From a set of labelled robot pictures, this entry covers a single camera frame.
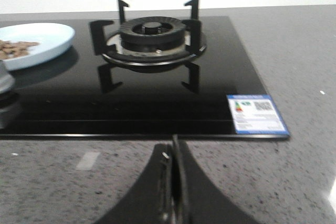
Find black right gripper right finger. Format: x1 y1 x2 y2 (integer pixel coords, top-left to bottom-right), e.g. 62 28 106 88
173 135 258 223

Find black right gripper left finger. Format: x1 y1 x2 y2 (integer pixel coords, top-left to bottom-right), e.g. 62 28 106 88
96 144 173 224

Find light blue plate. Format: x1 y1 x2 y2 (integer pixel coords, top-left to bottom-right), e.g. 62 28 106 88
1 23 75 71

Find brown meat pieces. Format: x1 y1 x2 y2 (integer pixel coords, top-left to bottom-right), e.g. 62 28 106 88
1 40 39 60

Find blue energy label sticker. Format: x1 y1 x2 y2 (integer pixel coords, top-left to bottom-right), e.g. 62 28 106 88
227 94 289 135

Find black glass gas cooktop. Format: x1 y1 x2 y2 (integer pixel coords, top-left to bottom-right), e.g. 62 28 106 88
1 16 289 140

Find right black pan support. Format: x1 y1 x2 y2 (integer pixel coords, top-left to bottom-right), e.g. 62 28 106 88
89 0 207 68

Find right black gas burner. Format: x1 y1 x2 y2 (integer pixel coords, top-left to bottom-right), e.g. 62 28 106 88
119 16 186 52

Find right silver stove knob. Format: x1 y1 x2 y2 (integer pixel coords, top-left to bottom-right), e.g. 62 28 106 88
0 60 15 94

